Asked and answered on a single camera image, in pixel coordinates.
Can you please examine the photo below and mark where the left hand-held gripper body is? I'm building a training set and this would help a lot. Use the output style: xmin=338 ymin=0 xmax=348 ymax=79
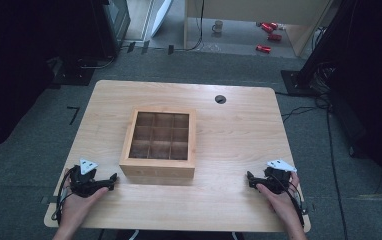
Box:
xmin=68 ymin=158 xmax=99 ymax=198

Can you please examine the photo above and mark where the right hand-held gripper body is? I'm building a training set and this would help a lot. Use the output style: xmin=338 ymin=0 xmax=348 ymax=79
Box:
xmin=261 ymin=158 xmax=298 ymax=195

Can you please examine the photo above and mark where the person's right hand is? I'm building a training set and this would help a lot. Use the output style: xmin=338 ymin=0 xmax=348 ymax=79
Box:
xmin=256 ymin=172 xmax=301 ymax=231

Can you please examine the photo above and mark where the person's left hand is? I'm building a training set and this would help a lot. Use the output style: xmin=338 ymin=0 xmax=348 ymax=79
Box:
xmin=58 ymin=168 xmax=110 ymax=232

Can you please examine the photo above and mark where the wooden box with grid compartments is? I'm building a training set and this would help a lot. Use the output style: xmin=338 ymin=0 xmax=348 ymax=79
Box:
xmin=119 ymin=106 xmax=198 ymax=179

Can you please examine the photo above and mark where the person's dark clothing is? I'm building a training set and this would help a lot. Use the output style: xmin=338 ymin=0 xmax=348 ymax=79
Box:
xmin=114 ymin=229 xmax=247 ymax=240

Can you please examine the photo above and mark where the black stand base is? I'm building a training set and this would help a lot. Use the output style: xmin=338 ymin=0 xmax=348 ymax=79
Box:
xmin=280 ymin=69 xmax=323 ymax=98

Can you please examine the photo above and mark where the black floor plate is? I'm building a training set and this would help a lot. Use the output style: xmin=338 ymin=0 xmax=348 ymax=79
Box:
xmin=50 ymin=56 xmax=97 ymax=87

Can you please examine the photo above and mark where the black cabinet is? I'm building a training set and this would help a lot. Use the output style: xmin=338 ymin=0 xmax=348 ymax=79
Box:
xmin=90 ymin=0 xmax=132 ymax=59

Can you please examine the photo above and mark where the white board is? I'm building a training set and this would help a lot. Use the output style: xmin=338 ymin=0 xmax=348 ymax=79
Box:
xmin=150 ymin=0 xmax=174 ymax=38

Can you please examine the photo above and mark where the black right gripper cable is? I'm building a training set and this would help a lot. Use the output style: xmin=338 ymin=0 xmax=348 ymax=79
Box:
xmin=278 ymin=173 xmax=308 ymax=228

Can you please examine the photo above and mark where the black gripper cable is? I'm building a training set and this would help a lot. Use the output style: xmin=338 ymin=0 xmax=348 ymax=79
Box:
xmin=278 ymin=173 xmax=308 ymax=228
xmin=54 ymin=168 xmax=75 ymax=224

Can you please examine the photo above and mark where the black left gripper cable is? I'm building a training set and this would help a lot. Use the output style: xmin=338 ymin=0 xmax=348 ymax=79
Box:
xmin=54 ymin=168 xmax=75 ymax=224

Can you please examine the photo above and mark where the black floor cable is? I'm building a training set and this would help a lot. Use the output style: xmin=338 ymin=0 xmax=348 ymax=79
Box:
xmin=274 ymin=89 xmax=350 ymax=240

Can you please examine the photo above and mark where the black hanging cable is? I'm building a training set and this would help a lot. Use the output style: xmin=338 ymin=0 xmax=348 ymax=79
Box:
xmin=173 ymin=0 xmax=205 ymax=53

